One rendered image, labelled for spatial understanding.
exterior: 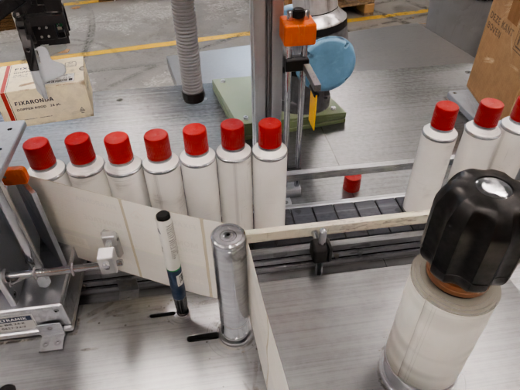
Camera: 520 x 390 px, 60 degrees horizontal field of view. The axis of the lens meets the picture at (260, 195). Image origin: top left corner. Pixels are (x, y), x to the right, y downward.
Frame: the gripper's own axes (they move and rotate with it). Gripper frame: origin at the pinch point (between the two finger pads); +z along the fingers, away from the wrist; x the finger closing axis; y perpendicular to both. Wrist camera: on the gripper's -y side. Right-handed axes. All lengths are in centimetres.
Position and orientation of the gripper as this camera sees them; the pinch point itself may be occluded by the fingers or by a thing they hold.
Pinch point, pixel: (43, 83)
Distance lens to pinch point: 101.7
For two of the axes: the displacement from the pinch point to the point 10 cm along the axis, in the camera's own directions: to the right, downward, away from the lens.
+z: -0.1, 7.6, 6.5
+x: -3.0, -6.2, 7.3
